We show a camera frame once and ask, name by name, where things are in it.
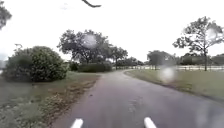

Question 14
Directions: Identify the bare overhanging branch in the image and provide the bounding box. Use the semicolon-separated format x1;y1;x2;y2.
81;0;102;9

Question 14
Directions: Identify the white rail fence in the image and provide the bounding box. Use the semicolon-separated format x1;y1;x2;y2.
116;64;224;72

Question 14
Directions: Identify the mown grass lawn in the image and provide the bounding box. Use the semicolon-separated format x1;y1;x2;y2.
125;68;224;102

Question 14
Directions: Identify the grey asphalt path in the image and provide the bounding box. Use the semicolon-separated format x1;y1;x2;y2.
49;68;224;128

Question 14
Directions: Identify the overhanging tree foliage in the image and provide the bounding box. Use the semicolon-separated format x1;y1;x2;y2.
0;0;13;31

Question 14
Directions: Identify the large spreading tree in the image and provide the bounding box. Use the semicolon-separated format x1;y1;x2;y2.
57;29;114;65

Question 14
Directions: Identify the small dark tree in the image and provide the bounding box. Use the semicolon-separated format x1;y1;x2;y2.
146;50;176;70

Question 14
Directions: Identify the small roadside tree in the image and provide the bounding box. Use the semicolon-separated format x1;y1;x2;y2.
109;46;129;70

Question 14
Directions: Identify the large round green bush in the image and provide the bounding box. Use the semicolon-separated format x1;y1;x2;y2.
2;45;69;83

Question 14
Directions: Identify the distant row of trees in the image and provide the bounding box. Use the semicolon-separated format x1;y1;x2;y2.
174;52;224;67

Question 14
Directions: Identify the low dark green hedge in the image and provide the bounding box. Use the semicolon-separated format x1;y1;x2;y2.
69;61;114;74

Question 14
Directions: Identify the tall thin-crowned tree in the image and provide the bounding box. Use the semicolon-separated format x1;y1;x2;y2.
172;16;224;72

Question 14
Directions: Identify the grass verge with leaf litter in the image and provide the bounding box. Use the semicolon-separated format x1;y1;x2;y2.
0;70;102;128

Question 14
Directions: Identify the robot's own part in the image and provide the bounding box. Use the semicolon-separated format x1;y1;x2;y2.
70;118;84;128
143;116;158;128

